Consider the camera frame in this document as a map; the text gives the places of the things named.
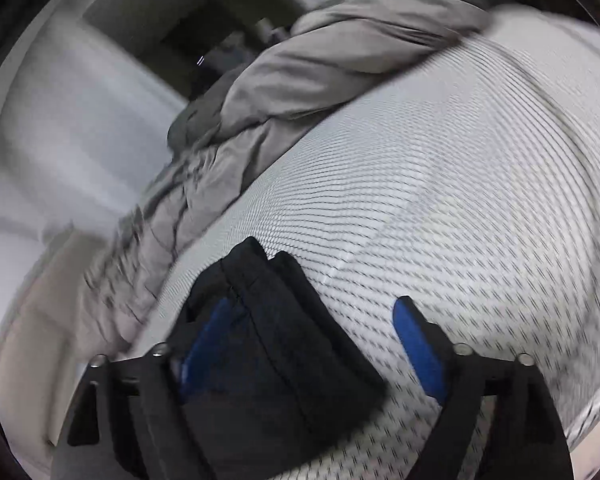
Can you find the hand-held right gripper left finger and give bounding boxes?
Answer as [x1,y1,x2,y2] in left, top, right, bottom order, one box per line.
[50,296,241,480]

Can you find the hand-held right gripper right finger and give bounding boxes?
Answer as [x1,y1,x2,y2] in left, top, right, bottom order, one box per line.
[392,296,573,480]

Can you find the black pants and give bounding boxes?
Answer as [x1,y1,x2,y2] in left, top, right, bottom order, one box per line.
[172,236,388,480]

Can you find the white honeycomb pattern bed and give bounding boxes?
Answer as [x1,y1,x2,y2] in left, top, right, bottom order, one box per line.
[120,5,600,480]

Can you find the beige padded headboard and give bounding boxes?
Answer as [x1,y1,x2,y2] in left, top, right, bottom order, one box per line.
[0,230,131,401]

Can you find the grey quilted duvet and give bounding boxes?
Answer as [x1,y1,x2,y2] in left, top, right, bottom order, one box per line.
[77,0,496,351]

